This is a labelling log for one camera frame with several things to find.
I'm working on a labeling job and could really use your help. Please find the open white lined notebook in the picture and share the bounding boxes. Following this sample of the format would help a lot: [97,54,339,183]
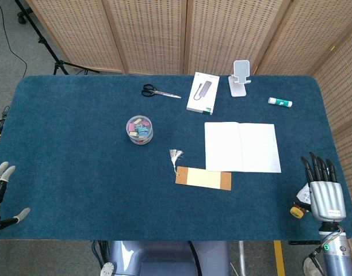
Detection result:
[204,122,282,174]

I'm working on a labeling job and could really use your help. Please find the white phone stand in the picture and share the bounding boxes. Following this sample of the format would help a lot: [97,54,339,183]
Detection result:
[228,60,252,98]

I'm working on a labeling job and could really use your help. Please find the black tripod stand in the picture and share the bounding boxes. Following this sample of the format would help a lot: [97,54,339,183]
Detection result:
[14,0,101,76]

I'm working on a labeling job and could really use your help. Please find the white USB hub box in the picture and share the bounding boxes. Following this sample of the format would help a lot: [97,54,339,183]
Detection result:
[186,71,220,116]

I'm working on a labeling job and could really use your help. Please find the white and green glue stick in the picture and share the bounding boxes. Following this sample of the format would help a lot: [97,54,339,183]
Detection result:
[267,97,293,108]

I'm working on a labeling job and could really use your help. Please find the blue-grey robot torso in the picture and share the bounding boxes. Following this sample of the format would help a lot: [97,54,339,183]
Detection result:
[100,240,231,276]

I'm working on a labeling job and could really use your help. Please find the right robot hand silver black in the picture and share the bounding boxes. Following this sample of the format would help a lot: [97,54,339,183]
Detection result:
[301,152,346,223]

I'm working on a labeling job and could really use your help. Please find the blue felt table mat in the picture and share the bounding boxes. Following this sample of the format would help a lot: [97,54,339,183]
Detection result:
[0,75,352,242]

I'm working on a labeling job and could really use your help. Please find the brown and cream tasselled bookmark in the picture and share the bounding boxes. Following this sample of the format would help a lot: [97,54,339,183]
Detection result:
[169,148,232,191]

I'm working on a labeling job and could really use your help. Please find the clear jar of coloured clips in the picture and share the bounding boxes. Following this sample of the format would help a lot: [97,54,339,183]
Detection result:
[125,115,154,145]

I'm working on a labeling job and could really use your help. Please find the black cable on floor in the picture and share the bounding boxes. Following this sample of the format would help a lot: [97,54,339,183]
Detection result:
[0,0,28,78]

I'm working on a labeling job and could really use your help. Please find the grey shoe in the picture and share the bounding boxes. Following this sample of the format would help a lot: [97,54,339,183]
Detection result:
[303,256,326,276]

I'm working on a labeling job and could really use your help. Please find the white bottle with yellow cap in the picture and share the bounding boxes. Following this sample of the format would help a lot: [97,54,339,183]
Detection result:
[290,185,313,220]

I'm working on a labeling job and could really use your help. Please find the black cable along right arm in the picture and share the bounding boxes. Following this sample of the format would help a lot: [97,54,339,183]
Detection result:
[308,247,327,276]

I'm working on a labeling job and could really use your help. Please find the black-handled scissors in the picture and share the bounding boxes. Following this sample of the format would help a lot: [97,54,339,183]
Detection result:
[141,83,182,99]

